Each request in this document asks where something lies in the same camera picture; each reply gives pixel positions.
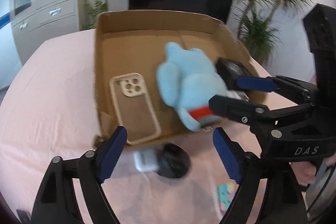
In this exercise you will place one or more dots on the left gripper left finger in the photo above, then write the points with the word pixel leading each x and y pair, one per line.
pixel 94 167

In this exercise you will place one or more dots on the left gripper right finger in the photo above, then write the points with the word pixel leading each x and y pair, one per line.
pixel 242 167

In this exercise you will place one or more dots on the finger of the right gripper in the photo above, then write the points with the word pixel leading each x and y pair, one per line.
pixel 295 90
pixel 241 111

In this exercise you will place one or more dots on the pastel rubik's cube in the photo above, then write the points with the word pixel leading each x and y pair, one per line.
pixel 226 193

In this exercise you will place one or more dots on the black charger box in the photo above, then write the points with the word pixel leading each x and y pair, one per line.
pixel 230 71

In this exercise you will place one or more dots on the white earbuds case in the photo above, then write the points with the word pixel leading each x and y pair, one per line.
pixel 145 160

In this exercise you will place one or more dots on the blue plush toy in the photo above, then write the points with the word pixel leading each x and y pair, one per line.
pixel 186 81

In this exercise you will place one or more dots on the black computer mouse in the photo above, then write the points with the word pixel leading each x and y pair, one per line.
pixel 173 162

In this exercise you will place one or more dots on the person's right hand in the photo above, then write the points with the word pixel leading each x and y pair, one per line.
pixel 305 174

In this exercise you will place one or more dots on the pink tablecloth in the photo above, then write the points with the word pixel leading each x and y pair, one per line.
pixel 49 110

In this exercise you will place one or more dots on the potted palm plant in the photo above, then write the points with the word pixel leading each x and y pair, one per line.
pixel 255 29

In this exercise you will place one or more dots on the cardboard box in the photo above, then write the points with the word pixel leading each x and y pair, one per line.
pixel 155 72

